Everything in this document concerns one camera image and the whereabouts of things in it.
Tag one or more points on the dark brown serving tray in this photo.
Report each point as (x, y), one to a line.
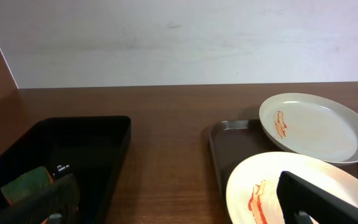
(232, 141)

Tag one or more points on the grey-white plate with sauce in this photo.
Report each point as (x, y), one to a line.
(313, 126)

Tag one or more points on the cream plate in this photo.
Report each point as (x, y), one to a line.
(251, 189)

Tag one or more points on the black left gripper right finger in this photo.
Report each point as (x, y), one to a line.
(303, 202)

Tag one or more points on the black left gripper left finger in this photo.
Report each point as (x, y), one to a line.
(62, 197)

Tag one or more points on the green and orange sponge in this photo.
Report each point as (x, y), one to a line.
(26, 185)

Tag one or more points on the black rectangular bin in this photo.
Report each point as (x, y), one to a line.
(93, 149)

